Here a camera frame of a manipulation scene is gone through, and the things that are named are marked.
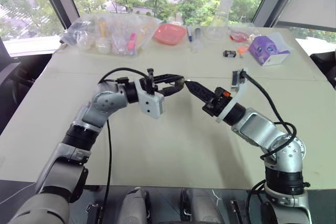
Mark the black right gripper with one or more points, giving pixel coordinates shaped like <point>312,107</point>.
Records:
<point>215,104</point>

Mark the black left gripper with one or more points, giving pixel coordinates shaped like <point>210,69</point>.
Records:
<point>160,90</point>

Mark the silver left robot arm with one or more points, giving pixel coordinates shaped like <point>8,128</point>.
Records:
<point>102,106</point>

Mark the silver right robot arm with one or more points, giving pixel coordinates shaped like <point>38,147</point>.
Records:
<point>265,129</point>

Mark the pink plastic bowl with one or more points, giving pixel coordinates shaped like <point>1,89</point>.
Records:
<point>169,34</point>

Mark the blue marker pen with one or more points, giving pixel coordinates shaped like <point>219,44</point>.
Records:
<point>189,33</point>

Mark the pink toy in bag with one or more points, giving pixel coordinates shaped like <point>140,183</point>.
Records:
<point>131,41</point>

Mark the small orange clip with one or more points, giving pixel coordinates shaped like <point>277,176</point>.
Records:
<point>242,50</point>

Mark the red item in clear bag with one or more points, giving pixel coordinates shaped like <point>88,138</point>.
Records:
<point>239,36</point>

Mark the clear glass conical flask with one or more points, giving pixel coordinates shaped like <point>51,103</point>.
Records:
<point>219,24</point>

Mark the large clear plastic bag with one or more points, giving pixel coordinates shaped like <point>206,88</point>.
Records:
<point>118,33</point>

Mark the white bottle in bag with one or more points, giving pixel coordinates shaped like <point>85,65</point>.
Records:
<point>103,46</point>

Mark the purple tissue box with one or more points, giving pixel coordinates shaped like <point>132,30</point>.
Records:
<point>267,49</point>

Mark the grey rounded robot leg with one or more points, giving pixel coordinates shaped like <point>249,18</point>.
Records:
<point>202,205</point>
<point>136,205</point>

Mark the dark office chair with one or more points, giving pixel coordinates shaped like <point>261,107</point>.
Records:
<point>324,65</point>
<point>18,82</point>

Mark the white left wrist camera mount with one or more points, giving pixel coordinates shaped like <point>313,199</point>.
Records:
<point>151,104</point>

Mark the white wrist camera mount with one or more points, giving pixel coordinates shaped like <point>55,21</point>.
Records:
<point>237,95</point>
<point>151,104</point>

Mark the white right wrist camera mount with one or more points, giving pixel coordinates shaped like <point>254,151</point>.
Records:
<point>237,95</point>

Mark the grey window frame post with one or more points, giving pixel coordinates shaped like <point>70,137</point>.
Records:
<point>56,1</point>

